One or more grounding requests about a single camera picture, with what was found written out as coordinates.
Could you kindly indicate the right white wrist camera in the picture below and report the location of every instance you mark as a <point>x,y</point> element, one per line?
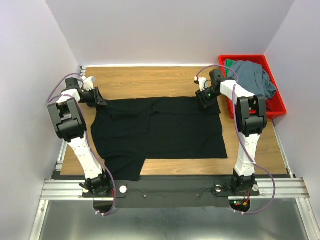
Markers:
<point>201,82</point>

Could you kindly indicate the green t shirt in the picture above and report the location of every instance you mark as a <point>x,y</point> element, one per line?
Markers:
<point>230,68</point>

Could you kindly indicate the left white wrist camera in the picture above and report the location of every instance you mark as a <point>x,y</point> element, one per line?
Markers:
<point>88,83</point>

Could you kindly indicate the red plastic bin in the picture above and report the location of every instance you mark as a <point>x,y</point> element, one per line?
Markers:
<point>261,60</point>

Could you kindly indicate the grey blue t shirt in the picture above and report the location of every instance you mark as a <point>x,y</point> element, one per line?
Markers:
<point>253,78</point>

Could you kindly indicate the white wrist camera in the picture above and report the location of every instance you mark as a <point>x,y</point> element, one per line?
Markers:
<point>88,83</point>
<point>201,82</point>

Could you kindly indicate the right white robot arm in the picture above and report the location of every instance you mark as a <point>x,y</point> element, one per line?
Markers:
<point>250,116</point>

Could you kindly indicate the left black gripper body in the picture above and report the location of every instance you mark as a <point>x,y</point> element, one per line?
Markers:
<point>91,98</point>

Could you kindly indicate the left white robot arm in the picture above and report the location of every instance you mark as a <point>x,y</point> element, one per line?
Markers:
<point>69,125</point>

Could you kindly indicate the front aluminium extrusion rail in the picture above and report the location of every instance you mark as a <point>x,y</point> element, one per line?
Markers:
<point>286,188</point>

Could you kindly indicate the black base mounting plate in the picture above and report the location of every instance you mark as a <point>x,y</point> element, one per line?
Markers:
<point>176,192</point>

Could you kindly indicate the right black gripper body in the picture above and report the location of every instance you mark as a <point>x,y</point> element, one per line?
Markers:
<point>207,97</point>

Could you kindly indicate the black t shirt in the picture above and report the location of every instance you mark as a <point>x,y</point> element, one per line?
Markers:
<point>126,132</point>

